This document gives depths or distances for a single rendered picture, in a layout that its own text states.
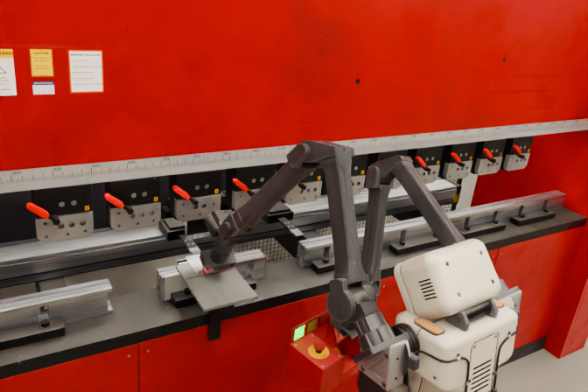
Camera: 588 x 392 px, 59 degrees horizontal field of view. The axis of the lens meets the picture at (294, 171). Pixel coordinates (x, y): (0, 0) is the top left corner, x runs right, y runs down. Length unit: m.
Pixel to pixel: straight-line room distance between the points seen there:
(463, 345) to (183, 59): 1.04
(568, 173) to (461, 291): 2.06
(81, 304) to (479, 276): 1.17
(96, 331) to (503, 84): 1.85
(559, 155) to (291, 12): 2.02
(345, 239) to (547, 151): 2.20
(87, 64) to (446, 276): 1.05
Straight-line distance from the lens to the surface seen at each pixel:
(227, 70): 1.62
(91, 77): 1.51
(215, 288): 1.72
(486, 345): 1.37
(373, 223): 1.70
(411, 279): 1.30
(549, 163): 3.32
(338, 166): 1.27
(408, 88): 2.05
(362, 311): 1.25
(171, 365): 1.90
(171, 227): 2.00
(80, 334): 1.78
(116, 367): 1.83
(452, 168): 2.37
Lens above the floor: 1.97
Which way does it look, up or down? 21 degrees down
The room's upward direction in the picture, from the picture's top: 6 degrees clockwise
